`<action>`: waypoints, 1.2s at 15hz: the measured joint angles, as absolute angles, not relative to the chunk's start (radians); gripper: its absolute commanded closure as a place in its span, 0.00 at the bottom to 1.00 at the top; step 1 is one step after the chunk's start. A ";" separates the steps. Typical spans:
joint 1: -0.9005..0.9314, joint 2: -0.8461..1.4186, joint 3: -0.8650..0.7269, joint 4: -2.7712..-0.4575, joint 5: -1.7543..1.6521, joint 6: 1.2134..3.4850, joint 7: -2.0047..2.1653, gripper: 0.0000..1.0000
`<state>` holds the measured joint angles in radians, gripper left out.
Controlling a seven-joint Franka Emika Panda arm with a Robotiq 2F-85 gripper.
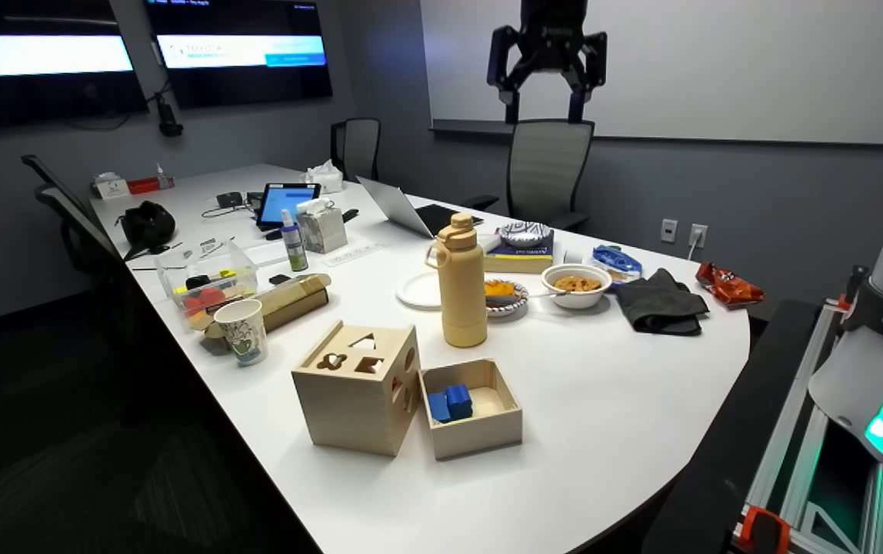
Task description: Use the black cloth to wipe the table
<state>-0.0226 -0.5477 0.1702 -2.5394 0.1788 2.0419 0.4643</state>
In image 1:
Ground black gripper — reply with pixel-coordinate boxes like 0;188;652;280
487;0;611;127

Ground black cloth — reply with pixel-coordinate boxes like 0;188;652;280
611;269;712;339

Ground office chair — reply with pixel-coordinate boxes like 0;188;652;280
18;150;156;311
464;116;598;230
331;115;385;181

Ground blue and yellow book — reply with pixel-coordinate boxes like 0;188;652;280
482;228;558;276

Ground whiteboard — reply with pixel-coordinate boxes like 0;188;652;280
419;0;883;148

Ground open laptop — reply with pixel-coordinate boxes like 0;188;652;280
358;175;482;240

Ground blue snack bag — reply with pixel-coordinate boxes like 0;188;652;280
590;244;645;288

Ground white bowl with crackers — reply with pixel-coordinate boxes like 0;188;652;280
540;262;615;314

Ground small bowl with orange food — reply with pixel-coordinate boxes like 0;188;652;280
482;276;534;322

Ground tan water bottle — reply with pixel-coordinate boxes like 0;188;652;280
426;212;489;351

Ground white plate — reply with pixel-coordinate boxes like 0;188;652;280
394;269;453;314

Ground white carton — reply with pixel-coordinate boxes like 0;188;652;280
296;196;352;256

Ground red snack bag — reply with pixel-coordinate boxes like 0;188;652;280
695;262;769;311

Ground tablet with blue screen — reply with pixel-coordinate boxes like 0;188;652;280
256;181;325;234

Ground small spray bottle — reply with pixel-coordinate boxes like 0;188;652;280
281;207;310;276

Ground black electronic devices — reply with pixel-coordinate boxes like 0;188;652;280
215;188;264;212

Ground blue toy block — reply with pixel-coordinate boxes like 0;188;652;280
427;383;477;425

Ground open wooden tray box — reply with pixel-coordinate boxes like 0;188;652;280
417;357;526;462

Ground wooden shape sorter box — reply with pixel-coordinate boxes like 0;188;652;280
291;322;426;460

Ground patterned paper cup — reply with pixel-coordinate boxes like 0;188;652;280
211;296;270;370

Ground clear plastic storage container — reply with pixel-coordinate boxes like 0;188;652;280
156;240;263;335

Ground red box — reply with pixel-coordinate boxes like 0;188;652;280
128;173;174;196

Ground black robot mounting cart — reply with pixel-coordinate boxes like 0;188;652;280
652;296;883;554

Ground black bag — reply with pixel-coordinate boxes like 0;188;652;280
118;201;180;258

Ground small white box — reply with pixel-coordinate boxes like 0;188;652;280
90;170;133;203

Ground orange clamp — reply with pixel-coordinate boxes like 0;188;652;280
733;503;793;554

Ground wall monitor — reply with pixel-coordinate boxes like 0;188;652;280
0;0;144;133
141;0;337;110

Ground hanging black camera pole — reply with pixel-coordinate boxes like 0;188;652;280
105;0;187;139

